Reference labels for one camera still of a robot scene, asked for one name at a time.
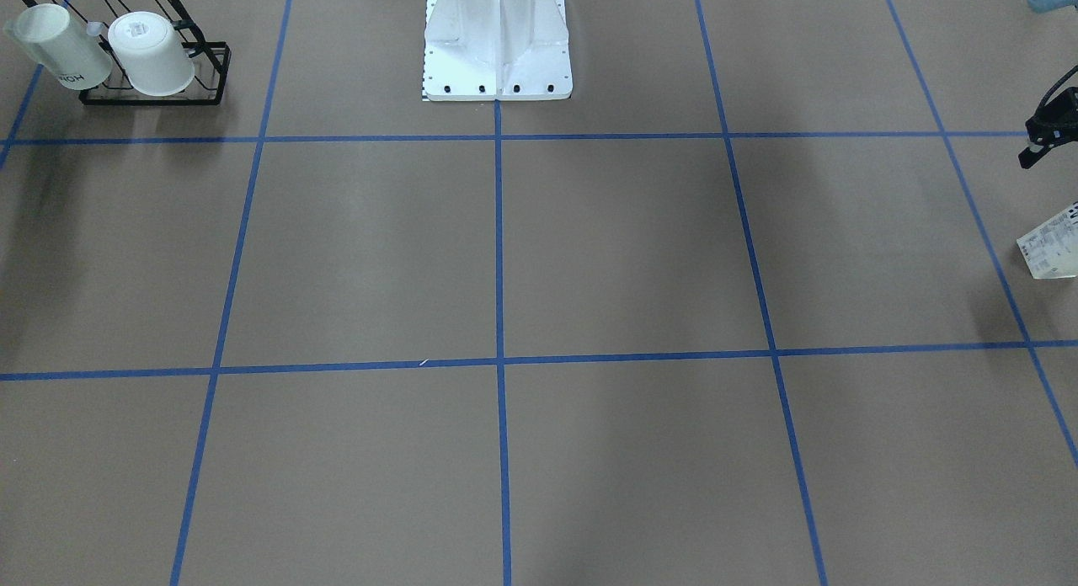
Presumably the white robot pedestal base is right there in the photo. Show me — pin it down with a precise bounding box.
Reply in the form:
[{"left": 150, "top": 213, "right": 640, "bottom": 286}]
[{"left": 421, "top": 0, "right": 573, "bottom": 102}]

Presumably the blue white milk carton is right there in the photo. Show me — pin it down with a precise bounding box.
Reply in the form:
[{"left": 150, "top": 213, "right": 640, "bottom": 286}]
[{"left": 1015, "top": 203, "right": 1077, "bottom": 280}]

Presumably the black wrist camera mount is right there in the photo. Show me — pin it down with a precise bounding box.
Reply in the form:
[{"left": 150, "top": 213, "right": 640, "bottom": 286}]
[{"left": 1019, "top": 65, "right": 1077, "bottom": 169}]

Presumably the black wire cup rack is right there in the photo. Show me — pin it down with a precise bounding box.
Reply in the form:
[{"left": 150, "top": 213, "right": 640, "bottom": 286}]
[{"left": 20, "top": 0, "right": 232, "bottom": 107}]

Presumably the white cup in rack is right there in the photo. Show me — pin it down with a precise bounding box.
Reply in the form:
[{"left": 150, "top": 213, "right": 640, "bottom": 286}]
[
  {"left": 108, "top": 11, "right": 195, "bottom": 96},
  {"left": 3, "top": 3, "right": 113, "bottom": 90}
]

